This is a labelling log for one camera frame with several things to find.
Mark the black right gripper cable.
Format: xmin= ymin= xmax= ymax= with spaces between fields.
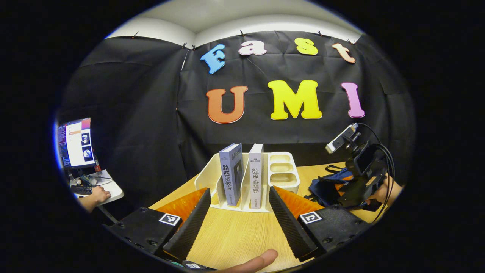
xmin=358 ymin=122 xmax=395 ymax=222

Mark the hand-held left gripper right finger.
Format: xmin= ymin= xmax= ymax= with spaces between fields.
xmin=268 ymin=185 xmax=372 ymax=263

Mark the small white side table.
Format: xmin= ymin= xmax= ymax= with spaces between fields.
xmin=72 ymin=169 xmax=124 ymax=206

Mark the grey-blue book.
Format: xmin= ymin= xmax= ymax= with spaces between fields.
xmin=219 ymin=143 xmax=244 ymax=207

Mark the computer monitor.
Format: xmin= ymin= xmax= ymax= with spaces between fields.
xmin=57 ymin=118 xmax=96 ymax=168

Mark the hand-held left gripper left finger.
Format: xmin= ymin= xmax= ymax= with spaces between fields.
xmin=103 ymin=188 xmax=212 ymax=262

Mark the blue schoolbag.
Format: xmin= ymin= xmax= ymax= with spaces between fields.
xmin=304 ymin=165 xmax=379 ymax=209

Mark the white bookshelf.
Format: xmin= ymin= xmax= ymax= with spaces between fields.
xmin=194 ymin=152 xmax=300 ymax=213

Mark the white book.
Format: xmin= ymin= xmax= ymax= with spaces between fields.
xmin=249 ymin=143 xmax=264 ymax=210

